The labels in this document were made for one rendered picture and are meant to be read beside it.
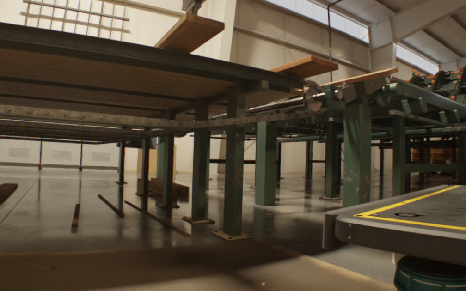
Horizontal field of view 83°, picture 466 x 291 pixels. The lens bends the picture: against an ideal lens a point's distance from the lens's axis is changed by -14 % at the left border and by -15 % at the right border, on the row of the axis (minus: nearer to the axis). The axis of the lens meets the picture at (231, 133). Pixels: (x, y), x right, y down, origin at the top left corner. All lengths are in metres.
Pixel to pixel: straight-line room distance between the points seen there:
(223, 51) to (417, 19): 8.28
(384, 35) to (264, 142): 11.63
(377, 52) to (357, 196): 12.07
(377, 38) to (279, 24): 5.13
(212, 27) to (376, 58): 12.84
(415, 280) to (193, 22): 0.94
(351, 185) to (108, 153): 5.52
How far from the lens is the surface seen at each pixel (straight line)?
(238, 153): 1.51
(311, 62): 1.45
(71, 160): 6.67
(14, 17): 7.95
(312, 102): 1.77
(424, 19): 13.17
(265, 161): 2.61
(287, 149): 9.71
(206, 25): 1.08
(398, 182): 2.82
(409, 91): 2.71
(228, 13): 7.90
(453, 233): 0.34
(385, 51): 13.61
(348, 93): 1.94
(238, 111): 1.52
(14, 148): 6.73
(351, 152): 1.97
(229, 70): 1.39
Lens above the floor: 0.40
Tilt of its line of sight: 5 degrees up
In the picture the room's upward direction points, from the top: 2 degrees clockwise
